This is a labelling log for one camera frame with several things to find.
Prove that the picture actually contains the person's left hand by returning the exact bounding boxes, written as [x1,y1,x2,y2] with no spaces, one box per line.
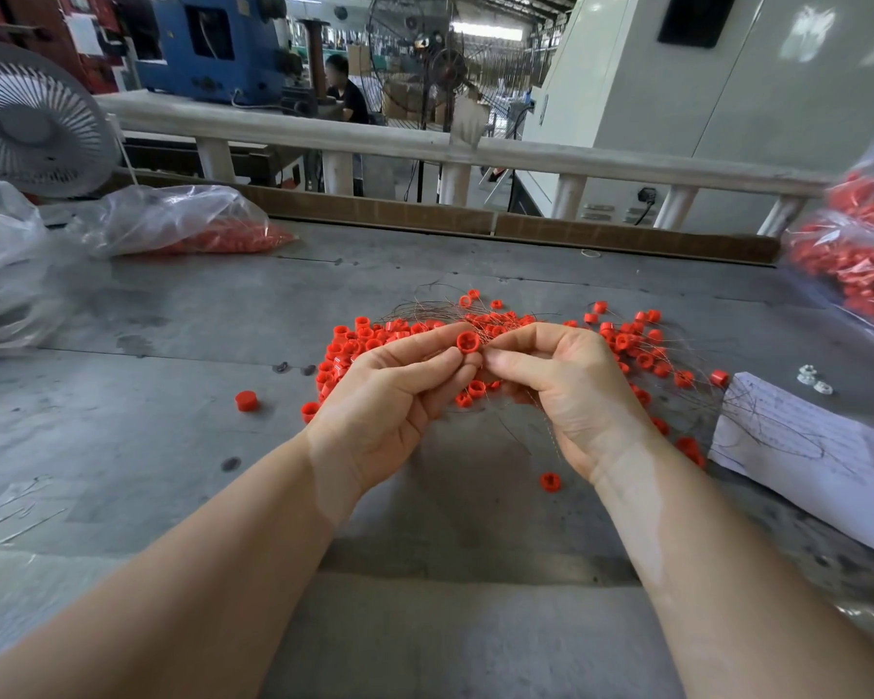
[303,321,486,525]

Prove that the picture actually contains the person's right hand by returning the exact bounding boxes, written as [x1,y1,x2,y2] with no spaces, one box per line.
[481,321,669,484]

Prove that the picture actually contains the pile of red plastic rings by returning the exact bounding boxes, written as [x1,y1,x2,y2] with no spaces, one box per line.
[300,289,734,495]

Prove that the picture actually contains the bundle of thin metal wires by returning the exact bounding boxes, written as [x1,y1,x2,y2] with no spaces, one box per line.
[390,298,585,460]

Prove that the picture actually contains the person's right forearm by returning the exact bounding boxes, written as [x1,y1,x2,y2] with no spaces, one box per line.
[597,447,874,699]

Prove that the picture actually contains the person's left forearm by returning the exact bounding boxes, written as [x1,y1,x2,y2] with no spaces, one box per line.
[0,444,358,699]

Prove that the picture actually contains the brown wooden board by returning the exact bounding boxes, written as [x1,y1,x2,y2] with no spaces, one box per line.
[105,170,783,266]

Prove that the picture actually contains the white paper sheet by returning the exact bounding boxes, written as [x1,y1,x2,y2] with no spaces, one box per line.
[709,372,874,562]

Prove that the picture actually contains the white metal railing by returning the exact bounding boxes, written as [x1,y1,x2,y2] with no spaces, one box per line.
[99,89,835,239]

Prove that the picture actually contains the clear bag with red pieces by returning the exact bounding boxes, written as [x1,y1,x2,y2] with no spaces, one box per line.
[65,183,296,257]

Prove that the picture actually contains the large clear bag red pieces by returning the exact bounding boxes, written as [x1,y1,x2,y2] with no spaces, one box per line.
[782,109,874,341]

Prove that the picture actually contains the large grey machine cabinet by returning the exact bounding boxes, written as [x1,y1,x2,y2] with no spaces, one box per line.
[516,0,874,236]

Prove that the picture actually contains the blue industrial machine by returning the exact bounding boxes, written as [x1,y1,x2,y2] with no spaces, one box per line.
[128,0,296,108]

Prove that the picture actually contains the crumpled clear plastic bag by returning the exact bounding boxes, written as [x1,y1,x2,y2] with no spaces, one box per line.
[0,167,72,352]

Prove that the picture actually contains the white desk fan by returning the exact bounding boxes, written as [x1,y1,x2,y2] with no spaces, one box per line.
[0,40,122,199]

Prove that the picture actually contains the red industrial machine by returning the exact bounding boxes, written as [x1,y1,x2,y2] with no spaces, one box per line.
[0,0,121,93]

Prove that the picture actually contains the black pedestal fan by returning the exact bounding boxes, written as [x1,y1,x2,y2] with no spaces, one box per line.
[422,48,474,207]

